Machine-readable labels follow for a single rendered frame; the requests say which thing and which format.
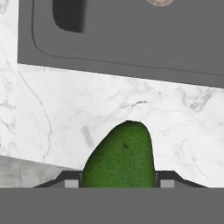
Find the dark grey sink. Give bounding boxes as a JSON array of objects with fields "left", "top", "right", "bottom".
[{"left": 17, "top": 0, "right": 224, "bottom": 89}]

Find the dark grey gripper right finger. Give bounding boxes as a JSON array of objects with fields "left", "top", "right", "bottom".
[{"left": 154, "top": 170, "right": 209, "bottom": 189}]

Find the green avocado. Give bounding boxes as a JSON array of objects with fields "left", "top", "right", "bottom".
[{"left": 80, "top": 119, "right": 157, "bottom": 189}]

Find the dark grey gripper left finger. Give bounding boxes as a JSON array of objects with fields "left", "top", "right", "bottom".
[{"left": 32, "top": 170, "right": 83, "bottom": 189}]

